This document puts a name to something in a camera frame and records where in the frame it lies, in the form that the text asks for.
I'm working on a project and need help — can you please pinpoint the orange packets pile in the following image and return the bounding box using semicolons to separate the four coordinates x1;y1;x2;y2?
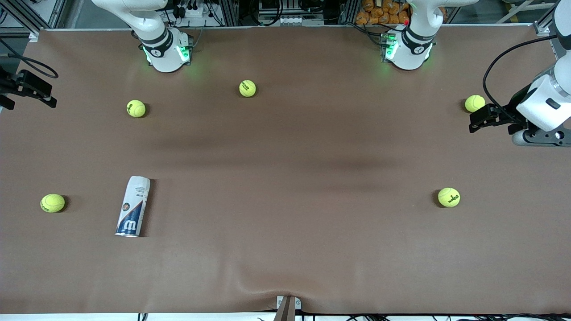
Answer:
356;0;412;25

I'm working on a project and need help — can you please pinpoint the aluminium frame post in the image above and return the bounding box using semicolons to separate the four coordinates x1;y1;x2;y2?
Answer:
533;0;571;36
0;0;67;36

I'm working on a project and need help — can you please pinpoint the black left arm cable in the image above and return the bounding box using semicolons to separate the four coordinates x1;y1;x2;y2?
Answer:
482;35;559;111

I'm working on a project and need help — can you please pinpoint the white blue tennis ball can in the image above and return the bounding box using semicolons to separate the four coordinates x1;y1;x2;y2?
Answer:
115;176;151;238

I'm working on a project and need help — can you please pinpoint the white terminal block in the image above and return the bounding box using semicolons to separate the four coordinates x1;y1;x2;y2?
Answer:
258;16;324;26

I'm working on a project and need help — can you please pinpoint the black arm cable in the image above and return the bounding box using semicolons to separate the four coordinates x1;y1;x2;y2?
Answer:
0;39;59;79
482;35;559;111

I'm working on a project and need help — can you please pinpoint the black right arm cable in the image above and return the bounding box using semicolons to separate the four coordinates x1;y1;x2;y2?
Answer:
0;39;59;79

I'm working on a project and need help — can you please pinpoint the white power strip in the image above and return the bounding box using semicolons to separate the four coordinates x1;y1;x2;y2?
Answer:
178;4;207;19

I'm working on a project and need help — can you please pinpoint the brown table mat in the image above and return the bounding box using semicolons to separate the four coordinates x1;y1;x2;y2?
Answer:
0;25;571;315

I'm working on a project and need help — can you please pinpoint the metal mount bracket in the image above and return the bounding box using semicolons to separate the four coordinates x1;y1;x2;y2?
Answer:
274;296;302;321

